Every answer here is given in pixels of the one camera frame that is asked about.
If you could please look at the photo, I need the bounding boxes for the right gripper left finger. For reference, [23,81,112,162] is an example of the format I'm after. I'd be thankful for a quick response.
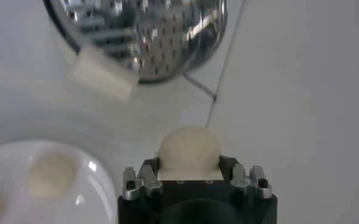
[121,155,164,201]

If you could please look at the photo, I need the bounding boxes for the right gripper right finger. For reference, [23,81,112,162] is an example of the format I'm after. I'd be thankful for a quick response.
[218,155,273,200]

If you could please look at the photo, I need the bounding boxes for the perforated steel steamer basket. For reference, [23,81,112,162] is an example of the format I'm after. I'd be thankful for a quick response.
[43,0,229,85]

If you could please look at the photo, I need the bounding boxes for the round white plate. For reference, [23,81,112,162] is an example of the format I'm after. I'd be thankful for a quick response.
[0,139,119,224]

